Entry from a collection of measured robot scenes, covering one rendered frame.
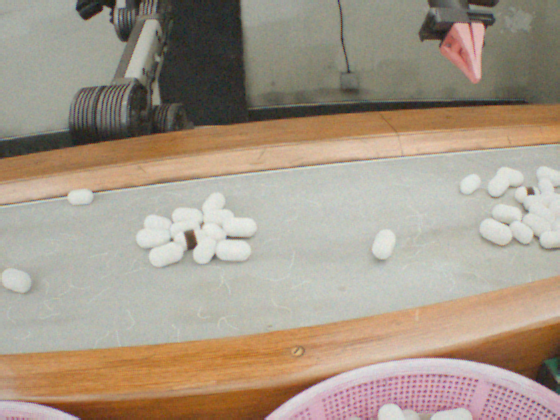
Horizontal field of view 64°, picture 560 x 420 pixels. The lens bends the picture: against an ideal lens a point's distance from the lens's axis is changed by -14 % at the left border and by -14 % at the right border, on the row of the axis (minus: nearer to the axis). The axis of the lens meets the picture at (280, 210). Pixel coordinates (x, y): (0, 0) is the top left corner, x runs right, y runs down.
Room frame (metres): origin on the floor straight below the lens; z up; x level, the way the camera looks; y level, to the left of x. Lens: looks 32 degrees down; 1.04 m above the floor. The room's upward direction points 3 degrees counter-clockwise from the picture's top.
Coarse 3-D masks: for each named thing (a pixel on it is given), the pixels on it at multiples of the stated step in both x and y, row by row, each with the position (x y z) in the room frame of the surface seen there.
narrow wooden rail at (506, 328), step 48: (528, 288) 0.29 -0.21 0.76; (240, 336) 0.27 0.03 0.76; (288, 336) 0.27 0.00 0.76; (336, 336) 0.26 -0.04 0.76; (384, 336) 0.26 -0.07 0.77; (432, 336) 0.25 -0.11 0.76; (480, 336) 0.25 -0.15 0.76; (528, 336) 0.25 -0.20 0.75; (0, 384) 0.21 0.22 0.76; (48, 384) 0.22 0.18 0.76; (96, 384) 0.22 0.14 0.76; (144, 384) 0.22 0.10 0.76; (192, 384) 0.22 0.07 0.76; (240, 384) 0.22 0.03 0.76; (288, 384) 0.22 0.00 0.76; (384, 384) 0.23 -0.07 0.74
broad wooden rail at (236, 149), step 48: (96, 144) 0.65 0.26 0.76; (144, 144) 0.64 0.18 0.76; (192, 144) 0.62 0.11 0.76; (240, 144) 0.61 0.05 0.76; (288, 144) 0.61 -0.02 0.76; (336, 144) 0.61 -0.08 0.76; (384, 144) 0.61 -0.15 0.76; (432, 144) 0.62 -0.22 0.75; (480, 144) 0.63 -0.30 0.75; (528, 144) 0.63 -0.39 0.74; (0, 192) 0.55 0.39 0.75; (48, 192) 0.55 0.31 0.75; (96, 192) 0.55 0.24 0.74
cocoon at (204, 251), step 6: (204, 240) 0.41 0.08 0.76; (210, 240) 0.41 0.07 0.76; (198, 246) 0.40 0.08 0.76; (204, 246) 0.40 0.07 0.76; (210, 246) 0.40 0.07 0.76; (198, 252) 0.39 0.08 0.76; (204, 252) 0.39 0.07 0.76; (210, 252) 0.40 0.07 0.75; (198, 258) 0.39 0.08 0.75; (204, 258) 0.39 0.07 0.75; (210, 258) 0.39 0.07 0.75
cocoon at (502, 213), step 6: (498, 204) 0.44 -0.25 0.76; (492, 210) 0.44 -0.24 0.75; (498, 210) 0.43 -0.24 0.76; (504, 210) 0.43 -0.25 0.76; (510, 210) 0.43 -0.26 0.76; (516, 210) 0.43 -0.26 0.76; (492, 216) 0.44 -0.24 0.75; (498, 216) 0.43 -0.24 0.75; (504, 216) 0.43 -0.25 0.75; (510, 216) 0.42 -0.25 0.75; (516, 216) 0.42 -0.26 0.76; (504, 222) 0.43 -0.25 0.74; (510, 222) 0.42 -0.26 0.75
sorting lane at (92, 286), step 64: (128, 192) 0.55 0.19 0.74; (192, 192) 0.54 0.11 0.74; (256, 192) 0.53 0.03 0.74; (320, 192) 0.52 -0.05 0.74; (384, 192) 0.51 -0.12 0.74; (448, 192) 0.51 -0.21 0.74; (512, 192) 0.50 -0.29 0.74; (0, 256) 0.42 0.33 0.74; (64, 256) 0.41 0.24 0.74; (128, 256) 0.41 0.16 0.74; (192, 256) 0.41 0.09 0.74; (256, 256) 0.40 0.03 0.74; (320, 256) 0.40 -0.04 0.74; (448, 256) 0.38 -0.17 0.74; (512, 256) 0.37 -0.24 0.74; (0, 320) 0.31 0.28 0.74; (64, 320) 0.31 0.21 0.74; (128, 320) 0.31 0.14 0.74; (192, 320) 0.31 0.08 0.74; (256, 320) 0.31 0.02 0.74; (320, 320) 0.31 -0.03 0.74
